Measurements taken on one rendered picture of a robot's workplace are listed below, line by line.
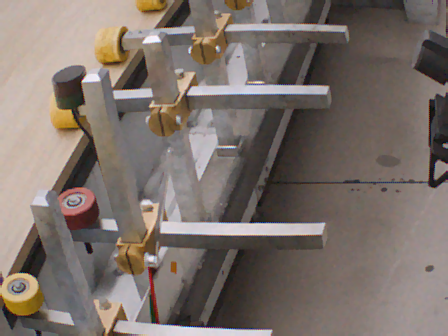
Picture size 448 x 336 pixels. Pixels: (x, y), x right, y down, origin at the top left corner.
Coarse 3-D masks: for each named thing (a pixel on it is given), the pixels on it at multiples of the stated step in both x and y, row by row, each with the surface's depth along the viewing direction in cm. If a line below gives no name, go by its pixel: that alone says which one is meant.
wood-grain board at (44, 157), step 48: (0, 0) 285; (48, 0) 272; (96, 0) 261; (0, 48) 252; (48, 48) 243; (0, 96) 227; (48, 96) 221; (0, 144) 209; (48, 144) 204; (0, 192) 193; (0, 240) 180
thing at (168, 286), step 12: (168, 252) 188; (168, 264) 188; (180, 264) 194; (156, 276) 183; (168, 276) 188; (180, 276) 193; (156, 288) 182; (168, 288) 188; (180, 288) 193; (144, 300) 177; (156, 300) 182; (168, 300) 187; (144, 312) 177; (168, 312) 187
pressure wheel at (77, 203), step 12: (72, 192) 187; (84, 192) 187; (60, 204) 185; (72, 204) 184; (84, 204) 184; (96, 204) 185; (72, 216) 182; (84, 216) 183; (96, 216) 185; (72, 228) 184
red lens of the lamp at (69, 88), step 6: (84, 66) 167; (84, 72) 165; (78, 78) 164; (54, 84) 164; (60, 84) 163; (66, 84) 163; (72, 84) 163; (78, 84) 164; (54, 90) 165; (60, 90) 164; (66, 90) 164; (72, 90) 164; (78, 90) 164
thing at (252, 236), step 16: (96, 224) 186; (112, 224) 186; (176, 224) 183; (192, 224) 182; (208, 224) 182; (224, 224) 181; (240, 224) 180; (256, 224) 179; (272, 224) 178; (288, 224) 178; (304, 224) 177; (320, 224) 176; (80, 240) 188; (96, 240) 187; (112, 240) 186; (160, 240) 183; (176, 240) 182; (192, 240) 181; (208, 240) 180; (224, 240) 179; (240, 240) 178; (256, 240) 178; (272, 240) 177; (288, 240) 176; (304, 240) 175; (320, 240) 175
